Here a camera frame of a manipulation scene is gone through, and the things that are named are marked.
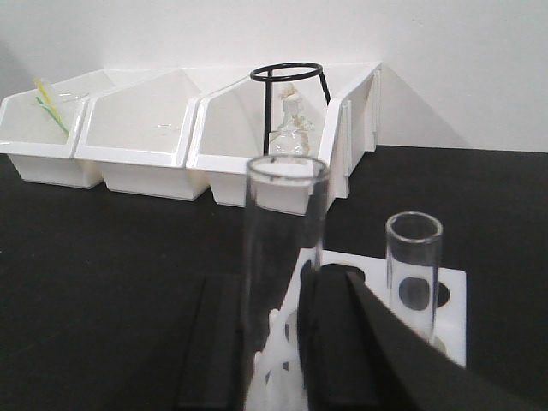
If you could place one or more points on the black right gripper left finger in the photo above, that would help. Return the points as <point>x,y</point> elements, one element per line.
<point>211,369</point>

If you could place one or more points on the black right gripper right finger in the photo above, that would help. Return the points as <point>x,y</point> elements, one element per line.
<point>357,355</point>

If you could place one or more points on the clear glass test tube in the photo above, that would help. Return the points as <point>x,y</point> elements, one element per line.
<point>413,255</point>
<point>284,222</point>

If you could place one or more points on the white test tube rack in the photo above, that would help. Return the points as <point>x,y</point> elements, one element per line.
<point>445,308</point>

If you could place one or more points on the clear crumpled plastic packet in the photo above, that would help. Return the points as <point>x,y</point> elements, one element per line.
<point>294,135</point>

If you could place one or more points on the right white storage bin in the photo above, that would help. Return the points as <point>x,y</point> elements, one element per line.
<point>229,128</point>

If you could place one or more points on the white storage bin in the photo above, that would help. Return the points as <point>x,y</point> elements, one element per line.
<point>139,134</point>
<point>38,148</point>
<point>229,128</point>

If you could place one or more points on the middle white storage bin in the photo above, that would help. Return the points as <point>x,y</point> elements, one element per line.
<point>139,134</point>

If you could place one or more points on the left white storage bin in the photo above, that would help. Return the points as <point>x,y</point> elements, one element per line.
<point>38,148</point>

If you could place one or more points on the clear glass beaker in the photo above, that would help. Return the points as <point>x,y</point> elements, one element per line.
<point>70,96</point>

